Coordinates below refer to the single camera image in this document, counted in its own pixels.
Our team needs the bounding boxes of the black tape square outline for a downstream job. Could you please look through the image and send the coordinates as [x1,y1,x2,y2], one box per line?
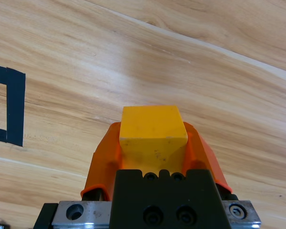
[0,63,26,147]

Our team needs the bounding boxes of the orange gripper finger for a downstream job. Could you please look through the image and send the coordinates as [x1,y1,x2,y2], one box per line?
[181,121,233,194]
[80,121,123,201]

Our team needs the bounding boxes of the yellow wooden cube block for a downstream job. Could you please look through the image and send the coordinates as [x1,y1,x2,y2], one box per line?
[119,105,188,176]

